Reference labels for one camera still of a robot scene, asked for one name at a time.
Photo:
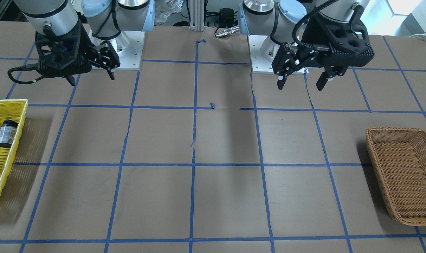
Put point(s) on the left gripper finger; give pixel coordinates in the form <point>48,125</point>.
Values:
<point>329,73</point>
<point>285,62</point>

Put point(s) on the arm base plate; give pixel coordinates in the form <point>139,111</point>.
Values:
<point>262,52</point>
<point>128,45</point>

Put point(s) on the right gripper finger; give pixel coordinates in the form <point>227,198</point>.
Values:
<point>106,57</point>
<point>70,79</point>

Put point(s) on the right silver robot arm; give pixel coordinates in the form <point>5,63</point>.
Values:
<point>102,16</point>

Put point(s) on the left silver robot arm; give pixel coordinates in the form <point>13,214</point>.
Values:
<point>277,19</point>

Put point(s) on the small dark labelled bottle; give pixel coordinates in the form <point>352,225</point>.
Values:
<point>8,131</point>

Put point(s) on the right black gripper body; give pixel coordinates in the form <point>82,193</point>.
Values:
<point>85,44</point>

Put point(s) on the aluminium frame post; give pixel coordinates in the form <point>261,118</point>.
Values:
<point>196,15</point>

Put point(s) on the black power adapter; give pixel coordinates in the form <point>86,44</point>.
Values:
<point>226,18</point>

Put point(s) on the silver cable connector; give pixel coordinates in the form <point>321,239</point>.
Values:
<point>226,32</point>

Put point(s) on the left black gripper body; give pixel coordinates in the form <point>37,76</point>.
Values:
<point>313,36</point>

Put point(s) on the brown wicker basket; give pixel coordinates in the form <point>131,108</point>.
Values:
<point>398,158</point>

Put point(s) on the yellow plastic basket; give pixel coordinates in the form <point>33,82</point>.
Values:
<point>15,110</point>

